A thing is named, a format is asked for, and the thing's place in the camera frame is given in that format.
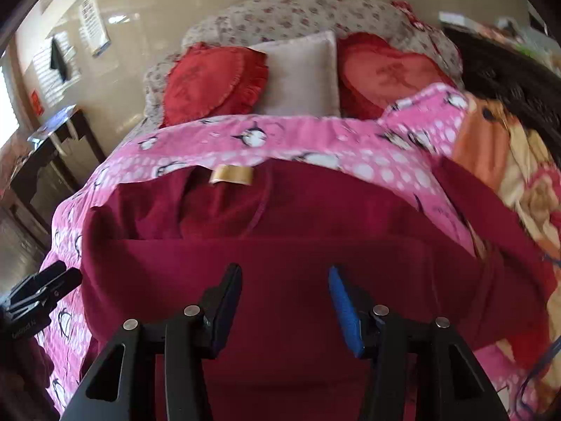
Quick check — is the dark red garment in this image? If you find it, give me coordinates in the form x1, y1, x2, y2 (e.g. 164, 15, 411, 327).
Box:
81, 158, 556, 420

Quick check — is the dark wooden side table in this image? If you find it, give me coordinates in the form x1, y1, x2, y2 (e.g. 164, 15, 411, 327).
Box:
8, 105, 107, 252

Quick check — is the pink penguin blanket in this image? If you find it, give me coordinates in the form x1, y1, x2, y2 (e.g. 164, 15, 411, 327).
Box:
34, 82, 540, 417

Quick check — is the orange red cartoon blanket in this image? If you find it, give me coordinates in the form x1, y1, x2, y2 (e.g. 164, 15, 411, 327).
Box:
451, 93, 561, 417

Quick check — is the left red heart cushion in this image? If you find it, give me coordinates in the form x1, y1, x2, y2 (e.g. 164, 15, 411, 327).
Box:
162, 43, 269, 127

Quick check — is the red heart cushion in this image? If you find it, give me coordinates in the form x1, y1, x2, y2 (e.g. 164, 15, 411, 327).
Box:
162, 43, 269, 127
337, 32, 455, 120

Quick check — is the right red heart cushion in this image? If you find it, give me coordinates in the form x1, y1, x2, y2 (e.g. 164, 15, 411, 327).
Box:
337, 32, 455, 120

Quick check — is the dark headboard shelf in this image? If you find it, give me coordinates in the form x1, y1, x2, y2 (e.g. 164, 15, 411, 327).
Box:
443, 25, 561, 162

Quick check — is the beige square pillow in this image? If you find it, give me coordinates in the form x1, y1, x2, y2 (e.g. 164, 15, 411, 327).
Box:
252, 31, 340, 117

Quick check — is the floral bed cover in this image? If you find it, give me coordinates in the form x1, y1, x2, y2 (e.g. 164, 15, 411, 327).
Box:
142, 0, 463, 120

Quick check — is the white wall poster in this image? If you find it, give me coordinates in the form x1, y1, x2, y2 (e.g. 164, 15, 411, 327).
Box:
79, 0, 110, 57

